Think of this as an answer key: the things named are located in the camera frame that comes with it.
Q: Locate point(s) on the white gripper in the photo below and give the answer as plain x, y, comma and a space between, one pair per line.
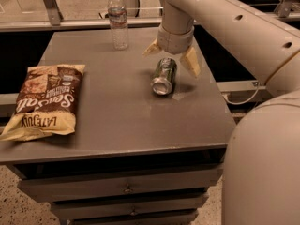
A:
174, 42

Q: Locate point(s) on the green soda can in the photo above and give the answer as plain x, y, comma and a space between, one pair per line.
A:
164, 76

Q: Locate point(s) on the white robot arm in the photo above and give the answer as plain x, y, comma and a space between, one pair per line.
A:
261, 176

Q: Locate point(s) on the clear plastic water bottle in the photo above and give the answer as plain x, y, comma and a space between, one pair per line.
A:
119, 23

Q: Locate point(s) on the grey drawer cabinet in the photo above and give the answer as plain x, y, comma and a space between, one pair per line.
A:
169, 150

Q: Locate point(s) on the brown yellow chip bag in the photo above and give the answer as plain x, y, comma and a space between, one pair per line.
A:
46, 104

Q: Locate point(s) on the top drawer knob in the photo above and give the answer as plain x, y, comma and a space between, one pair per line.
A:
128, 190

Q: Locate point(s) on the drawer knob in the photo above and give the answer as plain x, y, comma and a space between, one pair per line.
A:
128, 190
133, 212

